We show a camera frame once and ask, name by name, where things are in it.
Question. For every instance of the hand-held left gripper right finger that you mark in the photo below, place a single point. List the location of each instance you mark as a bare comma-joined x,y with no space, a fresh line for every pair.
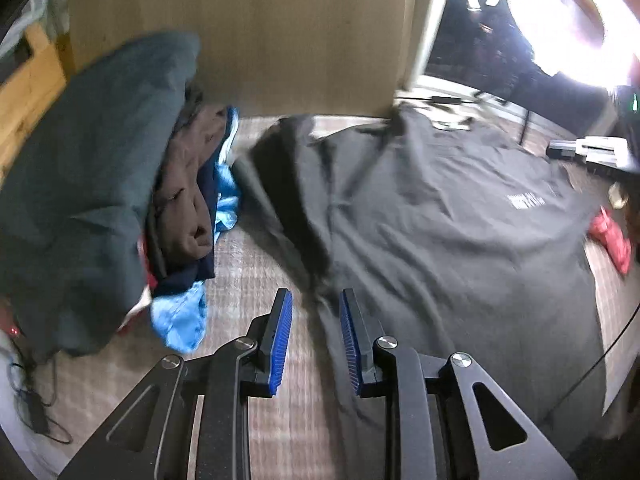
350,340

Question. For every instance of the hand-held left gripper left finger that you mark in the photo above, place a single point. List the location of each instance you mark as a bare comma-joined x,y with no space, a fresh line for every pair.
280,340

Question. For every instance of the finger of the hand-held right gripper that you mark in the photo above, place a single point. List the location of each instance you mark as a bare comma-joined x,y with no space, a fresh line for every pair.
590,151

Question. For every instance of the dark grey shirt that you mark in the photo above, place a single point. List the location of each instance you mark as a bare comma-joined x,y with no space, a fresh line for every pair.
425,240

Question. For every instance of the black tripod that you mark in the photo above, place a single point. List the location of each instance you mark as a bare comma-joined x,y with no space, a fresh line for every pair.
526,125

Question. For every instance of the bright blue garment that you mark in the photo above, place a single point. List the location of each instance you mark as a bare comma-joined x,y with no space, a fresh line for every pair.
180,320

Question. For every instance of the white garment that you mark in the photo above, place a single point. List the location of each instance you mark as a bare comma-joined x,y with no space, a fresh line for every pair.
137,310

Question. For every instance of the dark red garment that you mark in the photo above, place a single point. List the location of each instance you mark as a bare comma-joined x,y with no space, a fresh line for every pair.
145,260

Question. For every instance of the brown garment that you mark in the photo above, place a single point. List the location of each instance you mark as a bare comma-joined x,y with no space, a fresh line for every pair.
185,200

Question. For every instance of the dark green cloth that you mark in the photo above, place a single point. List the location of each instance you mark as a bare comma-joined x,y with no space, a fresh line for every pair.
85,185

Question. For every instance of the black power adapter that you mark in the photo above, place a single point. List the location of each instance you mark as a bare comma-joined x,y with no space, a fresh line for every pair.
37,412

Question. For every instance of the light wooden board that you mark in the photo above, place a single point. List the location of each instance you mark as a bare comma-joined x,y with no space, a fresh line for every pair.
280,35

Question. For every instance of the pine plank headboard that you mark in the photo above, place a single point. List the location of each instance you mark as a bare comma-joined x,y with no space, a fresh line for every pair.
30,85

